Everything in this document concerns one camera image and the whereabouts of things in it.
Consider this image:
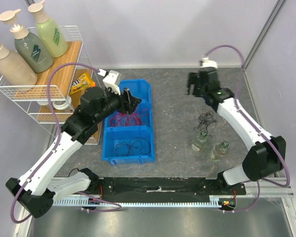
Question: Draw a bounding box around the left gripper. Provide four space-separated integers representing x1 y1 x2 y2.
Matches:
94 85 142 123

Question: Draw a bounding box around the red wire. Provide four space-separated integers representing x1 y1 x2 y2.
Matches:
110 108 150 128

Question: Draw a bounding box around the black wire with white marks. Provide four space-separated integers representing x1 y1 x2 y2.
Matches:
192 110 218 139

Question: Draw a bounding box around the brown wire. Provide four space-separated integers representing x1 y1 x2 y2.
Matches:
114 137 152 157

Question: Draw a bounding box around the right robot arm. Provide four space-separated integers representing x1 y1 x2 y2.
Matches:
187 67 288 195

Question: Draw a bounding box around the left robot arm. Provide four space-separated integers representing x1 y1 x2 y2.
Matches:
6 87 141 218

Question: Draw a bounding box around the blue three-compartment bin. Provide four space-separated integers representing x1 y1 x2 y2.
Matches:
102 79 156 166

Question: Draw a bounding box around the yellow candy bag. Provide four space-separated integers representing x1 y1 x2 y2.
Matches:
69 73 94 96

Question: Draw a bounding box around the left glass bottle green cap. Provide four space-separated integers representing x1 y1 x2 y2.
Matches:
191 131 208 153

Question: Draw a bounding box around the glass bottle green cap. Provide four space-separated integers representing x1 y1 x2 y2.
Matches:
210 141 229 162
191 131 208 153

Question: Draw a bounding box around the white jar on shelf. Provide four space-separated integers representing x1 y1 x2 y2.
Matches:
52 95 73 113

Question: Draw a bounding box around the right glass bottle green cap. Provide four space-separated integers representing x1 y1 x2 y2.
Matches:
210 141 229 162

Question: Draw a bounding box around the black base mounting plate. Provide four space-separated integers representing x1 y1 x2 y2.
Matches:
85 177 246 203

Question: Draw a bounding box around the light green pump bottle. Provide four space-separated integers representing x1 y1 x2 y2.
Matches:
28 0 68 58

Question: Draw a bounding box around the dark green pump bottle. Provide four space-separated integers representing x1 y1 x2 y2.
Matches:
0 9 54 73

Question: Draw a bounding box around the beige pump bottle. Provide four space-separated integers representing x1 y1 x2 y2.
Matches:
0 43 37 86

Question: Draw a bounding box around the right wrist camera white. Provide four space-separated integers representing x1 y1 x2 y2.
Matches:
199 57 218 72

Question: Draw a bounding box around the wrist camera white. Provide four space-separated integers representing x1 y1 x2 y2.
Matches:
103 70 121 95
199 57 218 72

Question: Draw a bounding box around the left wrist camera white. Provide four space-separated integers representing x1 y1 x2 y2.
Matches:
103 70 121 95

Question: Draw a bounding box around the white wire shelf rack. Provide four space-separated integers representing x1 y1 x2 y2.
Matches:
0 26 101 139

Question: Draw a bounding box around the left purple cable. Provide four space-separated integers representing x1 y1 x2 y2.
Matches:
10 62 107 224

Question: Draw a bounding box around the aluminium corner post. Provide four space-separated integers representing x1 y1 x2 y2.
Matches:
242 0 287 71

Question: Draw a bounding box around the white slotted cable duct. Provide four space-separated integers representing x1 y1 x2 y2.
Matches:
53 195 222 208

